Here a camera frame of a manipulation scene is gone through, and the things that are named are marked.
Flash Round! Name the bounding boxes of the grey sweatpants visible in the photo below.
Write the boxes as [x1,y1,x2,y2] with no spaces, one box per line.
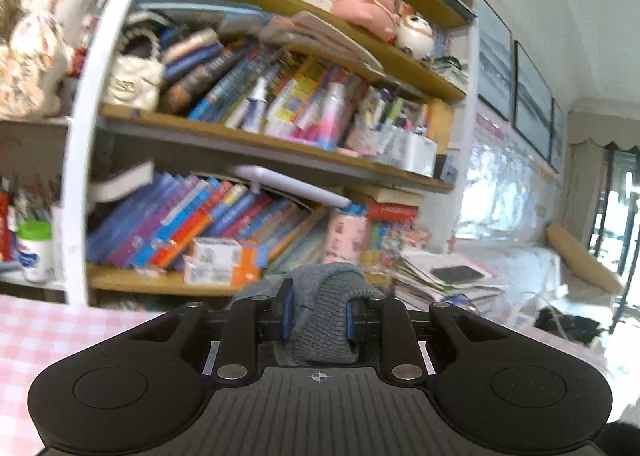
[230,262,386,367]

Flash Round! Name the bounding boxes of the lower orange white box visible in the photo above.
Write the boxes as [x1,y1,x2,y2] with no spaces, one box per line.
[183,257,262,287]

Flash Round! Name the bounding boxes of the orange white box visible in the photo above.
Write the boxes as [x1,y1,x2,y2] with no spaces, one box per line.
[183,257,262,287]
[189,237,268,268]

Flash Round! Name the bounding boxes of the stack of magazines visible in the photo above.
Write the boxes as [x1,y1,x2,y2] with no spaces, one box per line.
[393,250,508,313]

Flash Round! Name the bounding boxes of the upper orange white box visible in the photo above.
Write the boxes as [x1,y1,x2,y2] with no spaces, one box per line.
[189,237,268,268]

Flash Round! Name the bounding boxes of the pink cartoon tumbler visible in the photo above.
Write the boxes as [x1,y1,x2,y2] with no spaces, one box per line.
[323,211,368,264]

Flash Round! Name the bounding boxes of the black smartphone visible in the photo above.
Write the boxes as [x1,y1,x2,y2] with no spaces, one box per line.
[431,265,485,285]

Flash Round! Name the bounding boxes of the red book box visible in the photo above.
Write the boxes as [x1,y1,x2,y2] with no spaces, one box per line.
[367,199,419,223]

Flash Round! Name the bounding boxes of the row of colourful books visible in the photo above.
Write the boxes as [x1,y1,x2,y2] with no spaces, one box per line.
[86,172,322,271]

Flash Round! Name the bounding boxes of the white tablet device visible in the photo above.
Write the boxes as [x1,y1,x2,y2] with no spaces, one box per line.
[231,164,352,208]

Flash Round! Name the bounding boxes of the white pen holder box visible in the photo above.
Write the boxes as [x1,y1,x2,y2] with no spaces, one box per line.
[384,130,437,178]

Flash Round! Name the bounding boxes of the pink checkered table mat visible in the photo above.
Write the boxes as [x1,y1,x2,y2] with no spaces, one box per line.
[0,296,157,456]

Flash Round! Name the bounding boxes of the wooden bookshelf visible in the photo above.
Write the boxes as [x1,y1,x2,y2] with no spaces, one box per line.
[61,0,473,306]

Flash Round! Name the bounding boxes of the white green-lid jar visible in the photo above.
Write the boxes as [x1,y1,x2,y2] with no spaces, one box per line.
[17,220,53,284]

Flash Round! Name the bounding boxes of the white quilted handbag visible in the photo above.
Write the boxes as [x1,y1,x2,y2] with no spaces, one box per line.
[101,27,165,110]

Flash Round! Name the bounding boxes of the white round owl figurine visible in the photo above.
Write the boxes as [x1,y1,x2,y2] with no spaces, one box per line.
[395,15,434,62]

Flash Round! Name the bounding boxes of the pink pig plush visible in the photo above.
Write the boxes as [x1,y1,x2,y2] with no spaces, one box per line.
[330,0,398,43]

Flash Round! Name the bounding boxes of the white charger cable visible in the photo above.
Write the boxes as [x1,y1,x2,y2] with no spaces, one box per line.
[514,290,572,342]

